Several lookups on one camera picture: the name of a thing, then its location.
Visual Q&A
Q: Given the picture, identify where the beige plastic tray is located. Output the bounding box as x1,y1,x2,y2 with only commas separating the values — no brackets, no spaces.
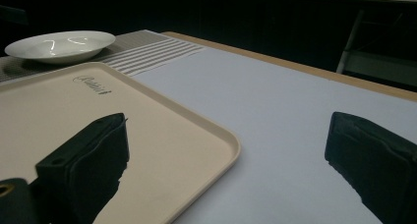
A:
0,61,241,224

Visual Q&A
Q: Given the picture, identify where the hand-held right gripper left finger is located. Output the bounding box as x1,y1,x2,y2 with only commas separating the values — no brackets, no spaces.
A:
34,112,131,224

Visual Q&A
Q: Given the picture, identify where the white table cover sheet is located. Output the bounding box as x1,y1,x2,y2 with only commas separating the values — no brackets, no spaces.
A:
131,46,417,224

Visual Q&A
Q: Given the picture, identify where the white shallow bowl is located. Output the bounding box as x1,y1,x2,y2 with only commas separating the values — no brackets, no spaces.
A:
4,29,117,66

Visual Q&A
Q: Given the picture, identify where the metal stand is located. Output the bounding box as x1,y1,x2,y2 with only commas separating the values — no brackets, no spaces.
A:
335,9,417,89

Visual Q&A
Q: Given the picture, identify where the grey striped placemat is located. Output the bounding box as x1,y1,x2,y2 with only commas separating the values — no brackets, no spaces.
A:
0,29,207,84

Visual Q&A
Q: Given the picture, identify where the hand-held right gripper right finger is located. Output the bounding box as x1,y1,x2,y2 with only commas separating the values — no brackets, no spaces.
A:
325,111,417,224

